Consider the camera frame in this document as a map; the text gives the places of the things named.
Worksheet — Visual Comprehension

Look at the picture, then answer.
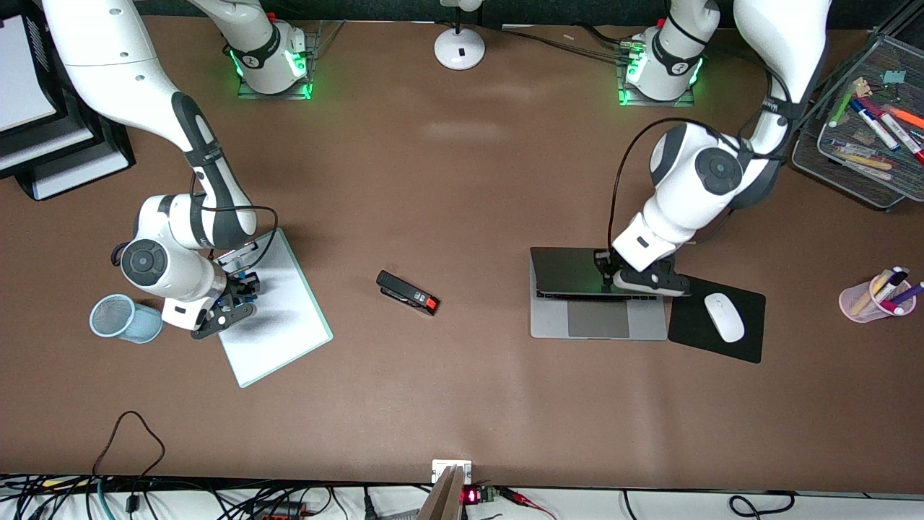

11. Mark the yellow pen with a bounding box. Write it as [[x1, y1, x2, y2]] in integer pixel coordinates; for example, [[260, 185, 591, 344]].
[[850, 272, 892, 316]]

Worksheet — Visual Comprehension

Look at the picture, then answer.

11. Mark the white paper sheet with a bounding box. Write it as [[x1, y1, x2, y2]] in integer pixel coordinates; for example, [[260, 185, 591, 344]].
[[220, 233, 329, 384]]

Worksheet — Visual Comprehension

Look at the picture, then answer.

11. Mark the pink pen cup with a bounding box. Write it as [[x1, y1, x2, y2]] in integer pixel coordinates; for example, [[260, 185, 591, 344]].
[[839, 273, 918, 324]]

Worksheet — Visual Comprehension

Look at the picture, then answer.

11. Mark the white marker black cap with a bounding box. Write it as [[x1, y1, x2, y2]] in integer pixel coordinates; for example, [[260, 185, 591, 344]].
[[875, 267, 910, 304]]

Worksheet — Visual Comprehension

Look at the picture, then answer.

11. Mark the white paper stack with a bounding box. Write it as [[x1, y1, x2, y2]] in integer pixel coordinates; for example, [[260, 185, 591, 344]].
[[0, 14, 58, 134]]

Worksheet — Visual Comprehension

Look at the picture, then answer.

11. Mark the teal clipboard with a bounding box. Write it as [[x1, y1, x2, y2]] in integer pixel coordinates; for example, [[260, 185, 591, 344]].
[[209, 227, 334, 389]]

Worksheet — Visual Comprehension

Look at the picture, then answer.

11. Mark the white marker blue cap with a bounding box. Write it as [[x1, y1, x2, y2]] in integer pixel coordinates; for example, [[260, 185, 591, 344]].
[[849, 97, 901, 151]]

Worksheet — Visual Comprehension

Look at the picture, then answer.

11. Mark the red clip lead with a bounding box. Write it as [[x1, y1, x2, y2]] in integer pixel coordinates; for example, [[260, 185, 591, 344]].
[[498, 487, 558, 520]]

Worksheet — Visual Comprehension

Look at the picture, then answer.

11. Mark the black stapler red tip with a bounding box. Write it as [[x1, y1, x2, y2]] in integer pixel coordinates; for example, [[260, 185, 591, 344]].
[[375, 270, 441, 316]]

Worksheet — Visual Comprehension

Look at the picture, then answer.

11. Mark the black stacked letter tray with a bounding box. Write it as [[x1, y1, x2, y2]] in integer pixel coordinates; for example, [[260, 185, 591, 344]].
[[0, 0, 136, 202]]

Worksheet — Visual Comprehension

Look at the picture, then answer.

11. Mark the black looped cable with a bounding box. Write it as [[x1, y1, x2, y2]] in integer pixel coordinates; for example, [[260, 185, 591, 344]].
[[92, 410, 167, 481]]

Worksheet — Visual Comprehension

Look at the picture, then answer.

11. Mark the black cable bundle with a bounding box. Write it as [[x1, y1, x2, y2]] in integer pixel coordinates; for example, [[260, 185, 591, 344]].
[[498, 24, 643, 62]]

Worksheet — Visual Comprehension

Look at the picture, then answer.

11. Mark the white marker red cap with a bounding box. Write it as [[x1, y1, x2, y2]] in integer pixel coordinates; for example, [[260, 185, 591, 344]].
[[863, 97, 924, 165]]

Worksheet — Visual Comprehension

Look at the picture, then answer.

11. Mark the black orange power strip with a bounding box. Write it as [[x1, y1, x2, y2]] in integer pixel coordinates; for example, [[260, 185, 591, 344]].
[[245, 502, 318, 520]]

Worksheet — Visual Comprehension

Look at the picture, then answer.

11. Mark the black coiled cable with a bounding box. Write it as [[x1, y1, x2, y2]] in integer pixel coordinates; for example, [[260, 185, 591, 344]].
[[728, 491, 796, 518]]

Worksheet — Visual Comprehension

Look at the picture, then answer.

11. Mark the light blue mesh cup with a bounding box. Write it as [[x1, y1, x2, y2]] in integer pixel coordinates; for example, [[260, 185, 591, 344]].
[[90, 293, 165, 345]]

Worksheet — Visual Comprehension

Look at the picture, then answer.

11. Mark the black mesh desk organizer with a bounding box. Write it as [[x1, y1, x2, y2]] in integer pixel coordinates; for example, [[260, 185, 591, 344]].
[[792, 32, 924, 212]]

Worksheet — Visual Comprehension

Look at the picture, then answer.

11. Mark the black mouse pad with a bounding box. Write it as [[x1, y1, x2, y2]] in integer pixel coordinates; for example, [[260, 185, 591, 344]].
[[668, 273, 767, 364]]

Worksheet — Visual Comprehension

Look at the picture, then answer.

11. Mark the white mounting plate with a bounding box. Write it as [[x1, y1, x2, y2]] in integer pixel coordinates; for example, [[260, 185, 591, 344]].
[[432, 459, 473, 483]]

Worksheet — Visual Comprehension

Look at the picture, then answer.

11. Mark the black cable tangle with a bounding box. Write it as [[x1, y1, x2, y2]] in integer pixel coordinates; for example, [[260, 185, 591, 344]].
[[0, 473, 419, 520]]

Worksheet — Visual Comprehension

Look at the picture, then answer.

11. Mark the orange marker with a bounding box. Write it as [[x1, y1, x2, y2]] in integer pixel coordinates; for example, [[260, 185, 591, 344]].
[[882, 105, 924, 131]]

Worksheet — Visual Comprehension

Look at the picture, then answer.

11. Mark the white round lamp base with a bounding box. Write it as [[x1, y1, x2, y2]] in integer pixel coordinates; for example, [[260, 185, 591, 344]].
[[434, 0, 487, 72]]

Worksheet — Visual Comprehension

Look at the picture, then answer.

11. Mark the green marker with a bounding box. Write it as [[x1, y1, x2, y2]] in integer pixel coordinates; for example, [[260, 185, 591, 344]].
[[828, 85, 860, 129]]

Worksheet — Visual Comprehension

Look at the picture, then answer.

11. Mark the yellow highlighter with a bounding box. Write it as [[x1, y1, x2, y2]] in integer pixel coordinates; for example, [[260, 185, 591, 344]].
[[837, 152, 894, 171]]

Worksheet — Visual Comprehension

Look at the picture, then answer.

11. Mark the white computer mouse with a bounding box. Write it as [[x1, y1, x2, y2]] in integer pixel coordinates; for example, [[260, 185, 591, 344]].
[[704, 292, 746, 344]]

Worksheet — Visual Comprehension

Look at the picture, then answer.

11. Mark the silver laptop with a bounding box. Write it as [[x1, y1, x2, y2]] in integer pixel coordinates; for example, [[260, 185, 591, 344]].
[[529, 247, 668, 340]]

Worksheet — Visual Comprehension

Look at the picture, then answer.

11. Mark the grey camera post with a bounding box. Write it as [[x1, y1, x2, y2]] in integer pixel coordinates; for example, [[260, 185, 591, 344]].
[[417, 466, 466, 520]]

